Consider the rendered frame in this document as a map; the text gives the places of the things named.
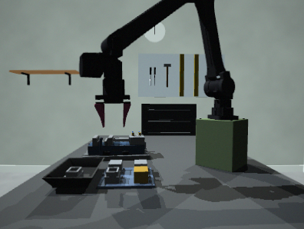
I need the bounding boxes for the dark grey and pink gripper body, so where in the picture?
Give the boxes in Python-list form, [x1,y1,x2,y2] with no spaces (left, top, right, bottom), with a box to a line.
[95,77,131,104]

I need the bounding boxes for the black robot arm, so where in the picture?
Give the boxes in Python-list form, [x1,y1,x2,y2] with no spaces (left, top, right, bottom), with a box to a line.
[79,0,239,120]

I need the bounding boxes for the yellow block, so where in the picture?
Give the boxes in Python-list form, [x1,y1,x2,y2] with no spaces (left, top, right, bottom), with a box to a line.
[134,166,148,184]

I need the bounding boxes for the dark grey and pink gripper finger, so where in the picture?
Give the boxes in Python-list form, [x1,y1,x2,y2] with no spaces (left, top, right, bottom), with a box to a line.
[94,104,104,128]
[123,104,131,126]

